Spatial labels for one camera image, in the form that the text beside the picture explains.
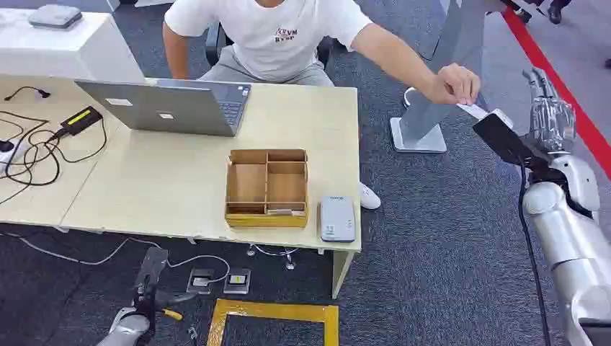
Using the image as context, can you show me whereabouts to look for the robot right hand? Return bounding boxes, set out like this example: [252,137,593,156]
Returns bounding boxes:
[522,66,577,156]

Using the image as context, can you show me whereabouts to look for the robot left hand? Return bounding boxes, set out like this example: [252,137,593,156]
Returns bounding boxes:
[134,286,197,332]

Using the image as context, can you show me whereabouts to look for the person's left hand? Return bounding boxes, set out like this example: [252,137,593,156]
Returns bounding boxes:
[424,63,481,107]

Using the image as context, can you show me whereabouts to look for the white card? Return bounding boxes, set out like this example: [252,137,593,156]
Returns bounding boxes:
[455,102,489,121]

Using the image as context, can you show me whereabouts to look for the wooden compartment box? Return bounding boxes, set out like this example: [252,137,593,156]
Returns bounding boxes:
[224,148,309,229]

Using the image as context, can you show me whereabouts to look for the grey kiosk stand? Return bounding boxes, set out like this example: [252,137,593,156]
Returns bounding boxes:
[390,0,508,154]

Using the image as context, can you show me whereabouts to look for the yellow tape square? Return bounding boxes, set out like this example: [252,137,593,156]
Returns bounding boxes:
[205,298,340,346]

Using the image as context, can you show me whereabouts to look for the pale wooden desk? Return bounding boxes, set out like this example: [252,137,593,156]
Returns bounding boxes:
[0,74,121,229]
[59,79,362,300]

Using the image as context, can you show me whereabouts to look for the chrome chair base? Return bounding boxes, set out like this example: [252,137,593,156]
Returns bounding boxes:
[245,243,300,272]

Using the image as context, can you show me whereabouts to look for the person's white shoe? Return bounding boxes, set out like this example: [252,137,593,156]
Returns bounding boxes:
[358,182,383,211]

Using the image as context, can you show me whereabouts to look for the grey-white card reader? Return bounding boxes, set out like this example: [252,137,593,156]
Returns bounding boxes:
[319,195,357,244]

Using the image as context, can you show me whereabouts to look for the person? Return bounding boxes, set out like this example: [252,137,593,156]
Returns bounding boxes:
[162,0,481,211]

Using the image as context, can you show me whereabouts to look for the grey laptop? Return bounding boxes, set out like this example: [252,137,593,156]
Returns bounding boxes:
[74,78,252,138]

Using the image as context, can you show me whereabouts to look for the black adapter with yellow label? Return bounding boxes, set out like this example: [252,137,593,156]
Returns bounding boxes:
[60,105,104,137]

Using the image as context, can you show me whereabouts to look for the white power strip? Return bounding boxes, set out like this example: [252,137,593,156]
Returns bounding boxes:
[0,139,26,169]

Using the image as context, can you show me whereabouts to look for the white cabinet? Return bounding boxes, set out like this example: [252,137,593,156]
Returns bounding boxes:
[0,8,146,85]

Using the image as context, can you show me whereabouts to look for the flat grey device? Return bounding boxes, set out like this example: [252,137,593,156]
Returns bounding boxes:
[27,4,84,30]

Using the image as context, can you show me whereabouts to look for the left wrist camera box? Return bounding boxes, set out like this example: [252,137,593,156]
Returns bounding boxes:
[133,247,169,295]

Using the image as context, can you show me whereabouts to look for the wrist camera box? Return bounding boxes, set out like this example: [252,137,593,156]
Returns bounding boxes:
[472,108,538,169]
[133,247,169,295]

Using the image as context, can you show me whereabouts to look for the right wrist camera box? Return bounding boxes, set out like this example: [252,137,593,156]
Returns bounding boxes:
[472,108,538,169]

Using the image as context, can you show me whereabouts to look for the grey floor cable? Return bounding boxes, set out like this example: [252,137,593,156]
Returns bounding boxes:
[0,231,231,285]

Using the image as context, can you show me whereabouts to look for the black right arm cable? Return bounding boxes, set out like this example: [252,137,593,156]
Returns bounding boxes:
[517,161,556,346]

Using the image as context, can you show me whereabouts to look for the black tangled adapter cable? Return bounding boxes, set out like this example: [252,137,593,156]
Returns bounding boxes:
[0,110,109,207]

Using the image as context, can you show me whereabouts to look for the short black cable with plug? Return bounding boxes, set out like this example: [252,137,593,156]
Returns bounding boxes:
[3,86,52,102]

